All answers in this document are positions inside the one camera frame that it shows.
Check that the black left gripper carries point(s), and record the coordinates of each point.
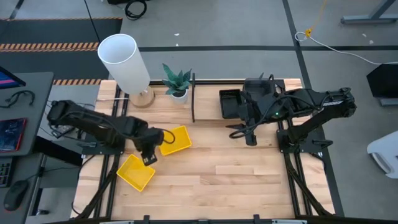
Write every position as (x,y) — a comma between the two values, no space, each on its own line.
(149,137)

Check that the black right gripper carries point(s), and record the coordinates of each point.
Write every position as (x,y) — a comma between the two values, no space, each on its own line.
(259,109)

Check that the yellow plastic slotted basket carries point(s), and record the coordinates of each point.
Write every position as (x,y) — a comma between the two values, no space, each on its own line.
(177,141)
(133,174)

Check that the black plastic slotted basket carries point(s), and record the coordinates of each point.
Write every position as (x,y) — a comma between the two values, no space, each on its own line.
(230,104)

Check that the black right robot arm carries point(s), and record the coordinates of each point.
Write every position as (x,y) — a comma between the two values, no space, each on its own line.
(326,102)

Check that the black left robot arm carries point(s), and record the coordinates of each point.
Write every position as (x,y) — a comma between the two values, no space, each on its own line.
(93,123)

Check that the green plant in white pot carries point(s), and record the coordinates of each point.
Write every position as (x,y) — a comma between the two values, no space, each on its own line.
(177,82)

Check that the grey side table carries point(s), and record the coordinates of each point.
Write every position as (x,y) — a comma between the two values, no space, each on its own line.
(77,91)

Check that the white shade wooden base lamp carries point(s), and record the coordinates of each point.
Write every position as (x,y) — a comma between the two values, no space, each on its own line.
(124,62)

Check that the grey desk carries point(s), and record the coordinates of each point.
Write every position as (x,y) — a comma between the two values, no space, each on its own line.
(37,93)

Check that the black computer mouse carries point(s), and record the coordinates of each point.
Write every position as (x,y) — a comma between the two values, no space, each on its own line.
(15,195)

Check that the red-edged dark pad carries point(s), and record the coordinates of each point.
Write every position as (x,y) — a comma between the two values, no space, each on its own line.
(11,135)

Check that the white chair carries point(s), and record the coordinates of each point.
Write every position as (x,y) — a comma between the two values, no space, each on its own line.
(385,149)

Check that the black keyboard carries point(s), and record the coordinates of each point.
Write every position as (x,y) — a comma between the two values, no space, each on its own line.
(4,172)

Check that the black monitor with grey stand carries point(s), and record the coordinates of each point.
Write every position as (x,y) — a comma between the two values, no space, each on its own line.
(384,81)

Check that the computer monitor with lit screen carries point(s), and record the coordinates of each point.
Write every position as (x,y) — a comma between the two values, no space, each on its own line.
(9,81)

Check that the black hazard-striped floor mat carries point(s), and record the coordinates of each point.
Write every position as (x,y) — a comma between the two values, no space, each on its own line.
(46,31)

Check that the grey desk leg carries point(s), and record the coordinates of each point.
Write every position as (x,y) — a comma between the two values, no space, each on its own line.
(367,19)

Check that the black aluminium rig frame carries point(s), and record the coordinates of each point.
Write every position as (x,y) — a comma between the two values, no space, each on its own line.
(230,222)

